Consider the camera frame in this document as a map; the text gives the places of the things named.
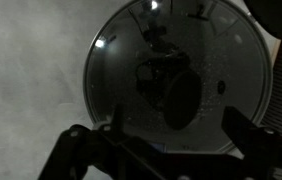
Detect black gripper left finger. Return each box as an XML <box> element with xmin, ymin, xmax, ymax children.
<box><xmin>110</xmin><ymin>104</ymin><xmax>124</xmax><ymax>132</ymax></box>

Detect black cooking pot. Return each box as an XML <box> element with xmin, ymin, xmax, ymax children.
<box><xmin>82</xmin><ymin>0</ymin><xmax>282</xmax><ymax>154</ymax></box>

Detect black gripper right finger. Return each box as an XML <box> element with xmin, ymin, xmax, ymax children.
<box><xmin>222</xmin><ymin>106</ymin><xmax>258</xmax><ymax>156</ymax></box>

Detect glass pot lid black knob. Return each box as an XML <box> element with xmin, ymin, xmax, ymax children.
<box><xmin>82</xmin><ymin>0</ymin><xmax>274</xmax><ymax>154</ymax></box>

